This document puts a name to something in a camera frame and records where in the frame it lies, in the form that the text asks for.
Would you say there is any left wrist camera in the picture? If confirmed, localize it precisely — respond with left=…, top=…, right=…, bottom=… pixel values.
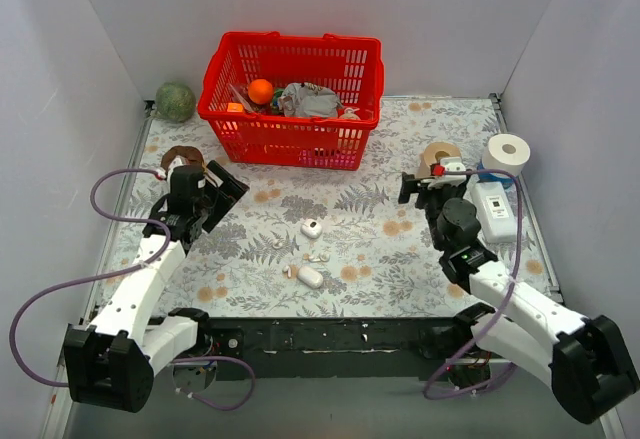
left=168, top=165, right=205, bottom=206

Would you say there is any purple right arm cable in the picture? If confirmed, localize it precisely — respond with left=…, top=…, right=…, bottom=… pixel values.
left=422, top=168, right=525, bottom=401

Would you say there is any red plastic shopping basket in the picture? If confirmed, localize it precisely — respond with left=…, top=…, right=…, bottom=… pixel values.
left=197, top=32, right=384, bottom=170

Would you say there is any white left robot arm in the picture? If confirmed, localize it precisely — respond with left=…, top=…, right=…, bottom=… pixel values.
left=63, top=161, right=249, bottom=412

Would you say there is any white toilet paper roll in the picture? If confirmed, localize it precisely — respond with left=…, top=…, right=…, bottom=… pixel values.
left=482, top=134, right=531, bottom=176

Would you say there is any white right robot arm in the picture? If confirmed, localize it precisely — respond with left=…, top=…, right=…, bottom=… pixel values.
left=398, top=164, right=639, bottom=424

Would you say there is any white rectangular box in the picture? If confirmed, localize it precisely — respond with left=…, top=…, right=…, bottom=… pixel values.
left=470, top=182, right=517, bottom=244

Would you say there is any crumpled silver foil bag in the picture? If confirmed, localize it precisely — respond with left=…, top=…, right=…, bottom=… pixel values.
left=277, top=82, right=343, bottom=118

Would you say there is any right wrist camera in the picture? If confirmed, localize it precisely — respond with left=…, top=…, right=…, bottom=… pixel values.
left=428, top=156, right=469, bottom=189

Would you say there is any small orange cube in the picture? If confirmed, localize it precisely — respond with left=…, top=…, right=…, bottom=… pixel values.
left=227, top=103, right=244, bottom=113

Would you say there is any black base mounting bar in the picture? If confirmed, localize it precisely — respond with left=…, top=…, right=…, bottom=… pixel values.
left=179, top=315, right=472, bottom=381

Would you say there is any green textured ball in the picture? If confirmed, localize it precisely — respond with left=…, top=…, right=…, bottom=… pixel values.
left=155, top=82, right=196, bottom=123

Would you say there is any blue tape roll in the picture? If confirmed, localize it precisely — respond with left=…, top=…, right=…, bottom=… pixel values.
left=477, top=161, right=514, bottom=190

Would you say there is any orange fruit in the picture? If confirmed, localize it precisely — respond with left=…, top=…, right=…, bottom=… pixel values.
left=247, top=79, right=275, bottom=105

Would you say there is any beige paper roll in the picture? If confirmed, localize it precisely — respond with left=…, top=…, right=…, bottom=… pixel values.
left=416, top=142, right=462, bottom=179

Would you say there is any floral patterned table mat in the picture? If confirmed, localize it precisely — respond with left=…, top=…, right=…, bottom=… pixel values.
left=97, top=97, right=560, bottom=319

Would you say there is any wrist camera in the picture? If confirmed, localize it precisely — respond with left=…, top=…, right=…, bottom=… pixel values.
left=428, top=156, right=469, bottom=189
left=168, top=165, right=205, bottom=206

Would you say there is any brown topped paper roll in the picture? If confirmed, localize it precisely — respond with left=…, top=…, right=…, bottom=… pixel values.
left=160, top=145, right=205, bottom=172

